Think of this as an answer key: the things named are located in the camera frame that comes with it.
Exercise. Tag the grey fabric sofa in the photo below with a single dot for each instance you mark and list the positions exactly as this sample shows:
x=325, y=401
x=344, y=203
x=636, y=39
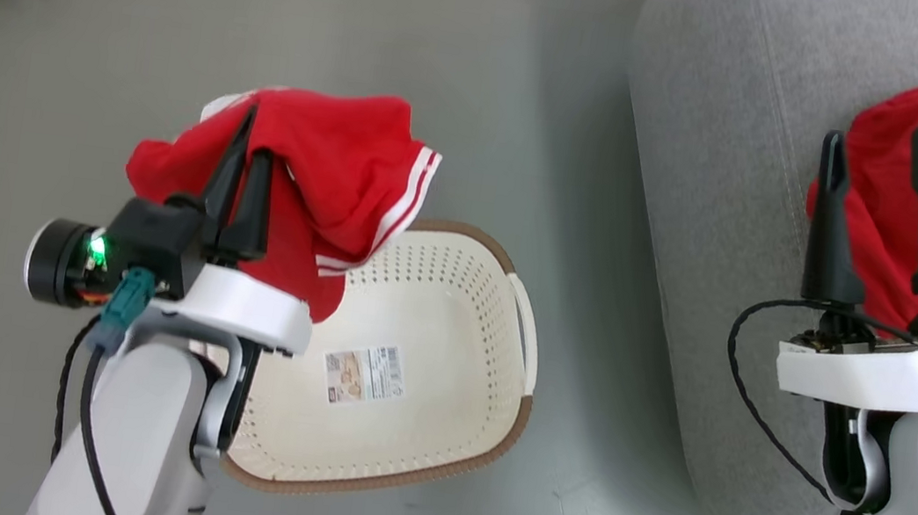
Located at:
x=710, y=237

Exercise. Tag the paper label sticker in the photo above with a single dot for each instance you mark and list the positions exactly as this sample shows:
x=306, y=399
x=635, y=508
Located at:
x=364, y=375

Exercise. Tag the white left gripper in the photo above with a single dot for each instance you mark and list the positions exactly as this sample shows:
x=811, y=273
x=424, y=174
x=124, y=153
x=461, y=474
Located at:
x=239, y=308

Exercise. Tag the white perforated laundry basket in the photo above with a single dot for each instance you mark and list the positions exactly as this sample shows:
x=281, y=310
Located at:
x=415, y=456

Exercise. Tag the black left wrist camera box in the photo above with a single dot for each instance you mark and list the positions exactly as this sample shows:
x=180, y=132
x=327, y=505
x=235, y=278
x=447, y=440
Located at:
x=151, y=239

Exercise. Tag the black cylindrical left gripper motor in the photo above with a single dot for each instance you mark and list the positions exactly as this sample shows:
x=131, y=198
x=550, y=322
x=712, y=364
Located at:
x=55, y=262

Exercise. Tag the red shorts with white stripes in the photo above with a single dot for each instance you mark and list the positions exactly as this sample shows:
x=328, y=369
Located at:
x=331, y=152

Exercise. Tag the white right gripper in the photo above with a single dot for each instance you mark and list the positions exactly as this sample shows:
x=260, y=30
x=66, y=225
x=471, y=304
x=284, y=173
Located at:
x=877, y=379

